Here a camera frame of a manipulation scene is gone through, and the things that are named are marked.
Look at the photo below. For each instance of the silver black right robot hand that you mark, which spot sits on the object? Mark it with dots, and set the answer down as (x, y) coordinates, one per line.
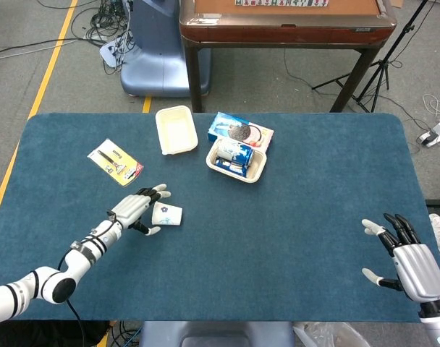
(419, 271)

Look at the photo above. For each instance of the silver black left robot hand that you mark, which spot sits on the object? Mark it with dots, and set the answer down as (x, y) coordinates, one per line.
(129, 209)

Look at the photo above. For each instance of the white paper cup blue flower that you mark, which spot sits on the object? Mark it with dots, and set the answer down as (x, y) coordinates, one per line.
(167, 215)

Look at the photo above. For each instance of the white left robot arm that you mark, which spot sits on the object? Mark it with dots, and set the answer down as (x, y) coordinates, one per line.
(79, 253)

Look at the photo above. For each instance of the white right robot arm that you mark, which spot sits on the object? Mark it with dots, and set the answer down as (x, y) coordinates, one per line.
(437, 329)

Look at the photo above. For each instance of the razor blister pack yellow card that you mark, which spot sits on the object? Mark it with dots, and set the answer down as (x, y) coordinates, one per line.
(115, 162)

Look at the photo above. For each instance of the empty cream plastic tray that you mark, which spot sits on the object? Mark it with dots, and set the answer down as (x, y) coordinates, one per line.
(176, 130)

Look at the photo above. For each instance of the clear plastic bag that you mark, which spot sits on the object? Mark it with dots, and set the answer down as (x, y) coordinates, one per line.
(328, 336)

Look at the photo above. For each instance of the blue cookie roll pack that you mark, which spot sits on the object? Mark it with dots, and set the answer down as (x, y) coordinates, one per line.
(238, 153)

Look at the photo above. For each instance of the blue cookie box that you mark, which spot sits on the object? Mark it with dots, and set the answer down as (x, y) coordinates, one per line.
(227, 126)

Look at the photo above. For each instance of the cream plastic tray with cookies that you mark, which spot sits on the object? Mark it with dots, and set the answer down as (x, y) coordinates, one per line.
(258, 170)

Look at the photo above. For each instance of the white power strip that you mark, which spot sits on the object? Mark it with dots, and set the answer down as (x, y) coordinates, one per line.
(437, 132)
(109, 50)

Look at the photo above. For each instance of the blue felt table mat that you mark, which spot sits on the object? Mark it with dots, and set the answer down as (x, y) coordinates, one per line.
(278, 235)

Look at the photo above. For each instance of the blue-grey robot own base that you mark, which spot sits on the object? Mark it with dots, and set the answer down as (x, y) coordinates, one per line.
(212, 334)

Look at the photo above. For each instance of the black tripod stand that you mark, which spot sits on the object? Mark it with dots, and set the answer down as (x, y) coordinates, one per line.
(381, 64)

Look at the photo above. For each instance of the brown mahjong table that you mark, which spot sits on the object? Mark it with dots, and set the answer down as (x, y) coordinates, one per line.
(278, 32)

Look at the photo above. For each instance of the standing mahjong tile row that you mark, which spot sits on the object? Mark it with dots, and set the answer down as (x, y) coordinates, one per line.
(278, 3)

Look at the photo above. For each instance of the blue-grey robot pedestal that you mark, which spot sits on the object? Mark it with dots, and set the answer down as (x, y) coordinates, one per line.
(151, 54)

